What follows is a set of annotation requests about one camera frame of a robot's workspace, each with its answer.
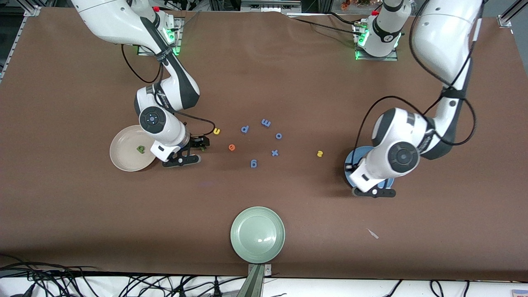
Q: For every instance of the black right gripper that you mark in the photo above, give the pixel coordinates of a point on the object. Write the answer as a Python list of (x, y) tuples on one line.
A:
[(197, 142)]

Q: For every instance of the green foam letter p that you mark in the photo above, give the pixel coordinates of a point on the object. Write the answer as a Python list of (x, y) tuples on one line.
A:
[(140, 149)]

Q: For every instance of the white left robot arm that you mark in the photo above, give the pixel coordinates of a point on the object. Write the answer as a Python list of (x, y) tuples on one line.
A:
[(441, 37)]

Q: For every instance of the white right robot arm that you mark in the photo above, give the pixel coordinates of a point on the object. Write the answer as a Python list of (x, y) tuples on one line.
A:
[(173, 132)]

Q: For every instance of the blue foam letter d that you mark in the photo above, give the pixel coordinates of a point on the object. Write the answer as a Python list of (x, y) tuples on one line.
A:
[(245, 129)]

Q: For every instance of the blue foam letter g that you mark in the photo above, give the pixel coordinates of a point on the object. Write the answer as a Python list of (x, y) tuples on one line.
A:
[(253, 163)]

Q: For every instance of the blue foam letter m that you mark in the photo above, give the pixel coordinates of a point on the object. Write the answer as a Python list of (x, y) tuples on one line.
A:
[(266, 123)]

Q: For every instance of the beige round plate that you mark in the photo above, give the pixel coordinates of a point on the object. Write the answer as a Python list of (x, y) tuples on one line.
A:
[(123, 154)]

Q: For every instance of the brown table cover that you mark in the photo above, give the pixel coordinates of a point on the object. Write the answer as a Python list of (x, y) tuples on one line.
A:
[(264, 82)]

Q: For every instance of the green round plate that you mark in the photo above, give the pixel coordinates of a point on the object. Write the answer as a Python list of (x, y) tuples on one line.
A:
[(258, 235)]

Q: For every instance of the grey metal box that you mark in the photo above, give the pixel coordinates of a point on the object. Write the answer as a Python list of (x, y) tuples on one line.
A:
[(268, 6)]

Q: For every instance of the blue round plate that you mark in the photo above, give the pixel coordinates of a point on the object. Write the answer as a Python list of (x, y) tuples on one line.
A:
[(363, 153)]

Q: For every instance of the small white paper scrap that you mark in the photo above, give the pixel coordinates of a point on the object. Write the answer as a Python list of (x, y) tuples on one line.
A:
[(373, 234)]

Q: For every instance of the orange dried flowers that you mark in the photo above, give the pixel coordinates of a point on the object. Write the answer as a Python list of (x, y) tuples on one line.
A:
[(346, 4)]

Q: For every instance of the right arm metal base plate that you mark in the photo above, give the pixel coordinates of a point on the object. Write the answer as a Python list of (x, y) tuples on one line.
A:
[(176, 51)]

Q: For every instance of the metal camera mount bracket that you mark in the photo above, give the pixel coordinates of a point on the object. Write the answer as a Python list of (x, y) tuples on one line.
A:
[(255, 284)]

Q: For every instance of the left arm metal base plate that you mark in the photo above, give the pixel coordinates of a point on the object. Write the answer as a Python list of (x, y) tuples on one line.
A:
[(392, 58)]

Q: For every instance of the aluminium frame rail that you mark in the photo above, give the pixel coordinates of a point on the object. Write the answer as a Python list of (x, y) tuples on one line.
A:
[(33, 11), (504, 20)]

